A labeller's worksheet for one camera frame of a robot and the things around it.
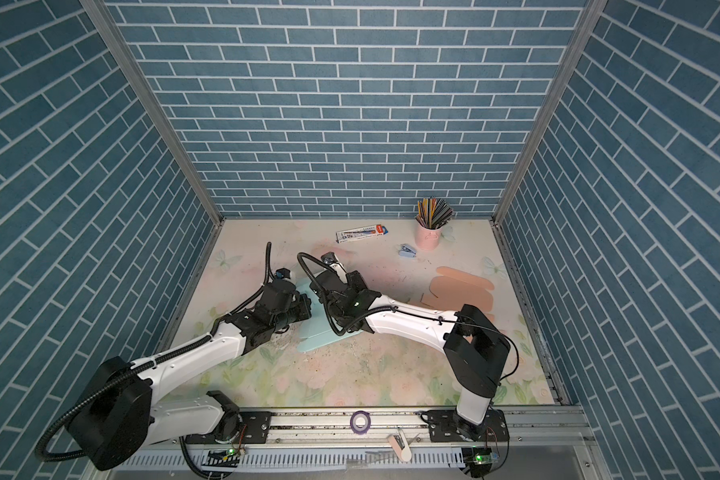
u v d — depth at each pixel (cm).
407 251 110
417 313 52
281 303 66
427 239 107
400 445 70
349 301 62
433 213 106
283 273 78
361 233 115
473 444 74
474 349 45
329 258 72
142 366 44
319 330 76
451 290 99
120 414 40
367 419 75
